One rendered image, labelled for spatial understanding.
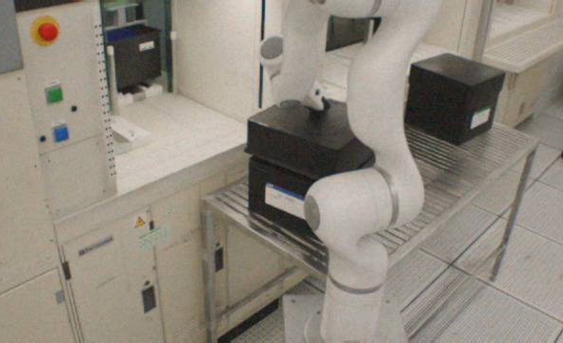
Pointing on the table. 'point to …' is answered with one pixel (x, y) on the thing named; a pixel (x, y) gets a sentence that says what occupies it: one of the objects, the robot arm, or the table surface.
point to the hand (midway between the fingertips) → (316, 109)
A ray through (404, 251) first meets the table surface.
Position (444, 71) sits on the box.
